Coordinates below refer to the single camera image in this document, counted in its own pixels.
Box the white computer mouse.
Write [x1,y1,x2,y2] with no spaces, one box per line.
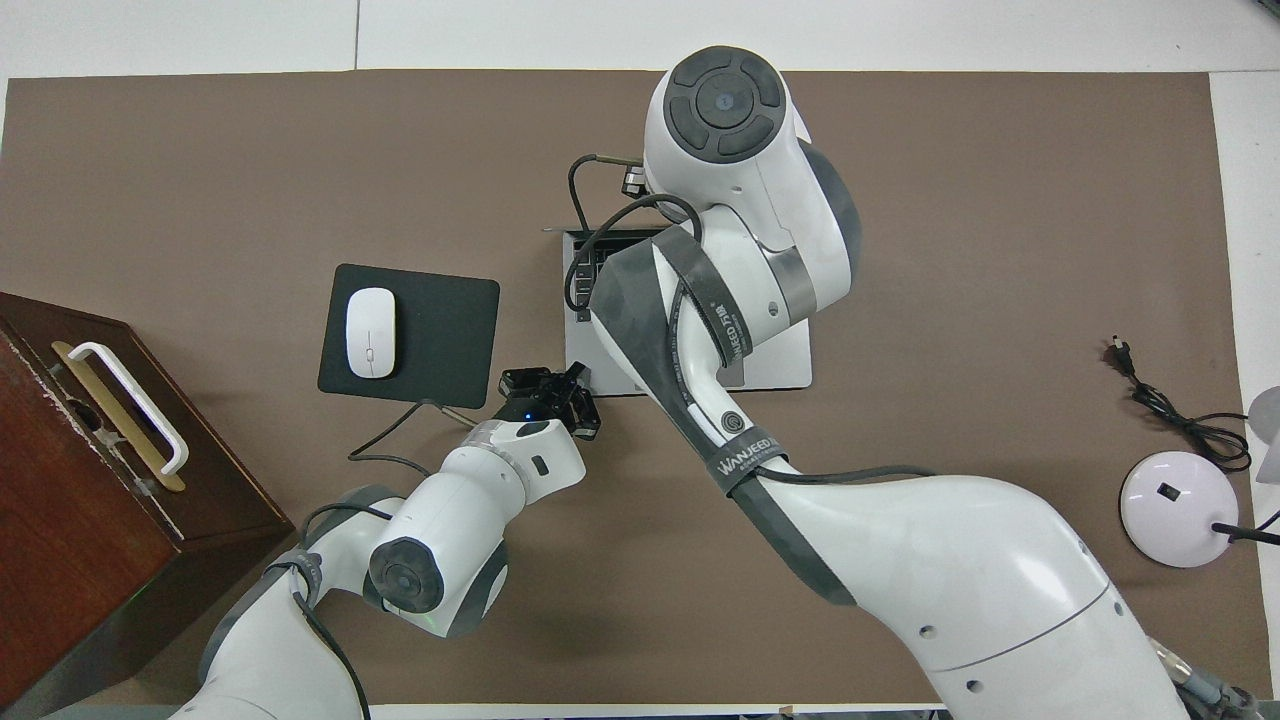
[345,287,398,380]

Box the white desk lamp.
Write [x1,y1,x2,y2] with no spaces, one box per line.
[1118,385,1280,569]

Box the white box handle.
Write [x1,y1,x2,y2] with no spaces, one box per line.
[68,342,190,476]

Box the brown table mat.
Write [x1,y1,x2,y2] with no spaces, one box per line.
[0,70,1273,707]

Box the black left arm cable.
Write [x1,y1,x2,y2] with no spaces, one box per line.
[295,400,483,720]

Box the dark brown wooden box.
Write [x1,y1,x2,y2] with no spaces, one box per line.
[0,292,296,719]

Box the brass handle plate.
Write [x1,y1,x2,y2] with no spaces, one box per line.
[50,340,188,493]

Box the black lamp power cable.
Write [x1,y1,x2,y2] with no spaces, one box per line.
[1108,337,1253,473]

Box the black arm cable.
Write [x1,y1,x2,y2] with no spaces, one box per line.
[566,153,937,487]
[295,400,483,720]

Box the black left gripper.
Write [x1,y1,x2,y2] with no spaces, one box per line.
[498,361,603,442]

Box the silver grey laptop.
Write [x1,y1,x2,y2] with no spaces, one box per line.
[543,225,813,397]

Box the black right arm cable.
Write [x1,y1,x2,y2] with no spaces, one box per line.
[566,153,937,487]

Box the black mouse pad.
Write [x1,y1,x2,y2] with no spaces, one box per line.
[317,263,501,410]

